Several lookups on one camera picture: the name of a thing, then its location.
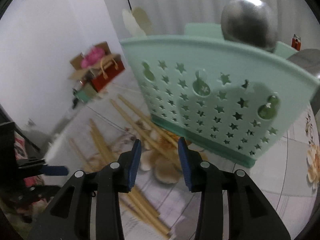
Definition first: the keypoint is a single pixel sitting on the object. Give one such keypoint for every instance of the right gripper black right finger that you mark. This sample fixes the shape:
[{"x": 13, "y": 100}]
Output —
[{"x": 225, "y": 204}]

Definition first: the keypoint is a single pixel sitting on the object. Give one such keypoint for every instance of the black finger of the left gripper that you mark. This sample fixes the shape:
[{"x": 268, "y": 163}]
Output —
[{"x": 35, "y": 167}]

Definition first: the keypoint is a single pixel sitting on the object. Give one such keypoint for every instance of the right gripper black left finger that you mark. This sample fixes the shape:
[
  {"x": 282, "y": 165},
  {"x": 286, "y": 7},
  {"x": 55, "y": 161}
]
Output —
[{"x": 68, "y": 214}]

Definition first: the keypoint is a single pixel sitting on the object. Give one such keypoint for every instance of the floral tablecloth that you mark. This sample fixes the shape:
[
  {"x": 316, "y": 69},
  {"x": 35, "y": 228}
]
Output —
[{"x": 67, "y": 216}]

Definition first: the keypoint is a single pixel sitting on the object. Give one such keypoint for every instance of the teal small box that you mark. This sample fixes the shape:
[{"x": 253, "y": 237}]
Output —
[{"x": 85, "y": 93}]

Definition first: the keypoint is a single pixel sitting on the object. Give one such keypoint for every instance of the brown cardboard box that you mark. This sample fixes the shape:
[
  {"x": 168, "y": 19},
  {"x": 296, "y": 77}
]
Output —
[{"x": 79, "y": 73}]

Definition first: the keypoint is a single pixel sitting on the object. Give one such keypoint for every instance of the red gift bag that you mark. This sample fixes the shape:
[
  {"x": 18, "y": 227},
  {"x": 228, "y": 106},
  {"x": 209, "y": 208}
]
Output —
[{"x": 110, "y": 72}]

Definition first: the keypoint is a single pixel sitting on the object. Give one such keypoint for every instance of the pink plastic bag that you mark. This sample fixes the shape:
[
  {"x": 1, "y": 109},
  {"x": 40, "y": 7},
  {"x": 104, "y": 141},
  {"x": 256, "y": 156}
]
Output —
[{"x": 94, "y": 56}]

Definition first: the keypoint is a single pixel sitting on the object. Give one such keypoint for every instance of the green perforated utensil basket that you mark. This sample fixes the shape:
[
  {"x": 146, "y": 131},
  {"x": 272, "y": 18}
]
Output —
[{"x": 232, "y": 99}]

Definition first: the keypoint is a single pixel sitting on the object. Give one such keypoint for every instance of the red thermos bottle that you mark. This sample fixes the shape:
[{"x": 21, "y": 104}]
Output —
[{"x": 296, "y": 42}]

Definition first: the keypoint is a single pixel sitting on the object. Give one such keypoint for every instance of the large steel ladle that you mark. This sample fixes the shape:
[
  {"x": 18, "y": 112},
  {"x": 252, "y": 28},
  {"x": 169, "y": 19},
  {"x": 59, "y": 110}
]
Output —
[{"x": 250, "y": 22}]

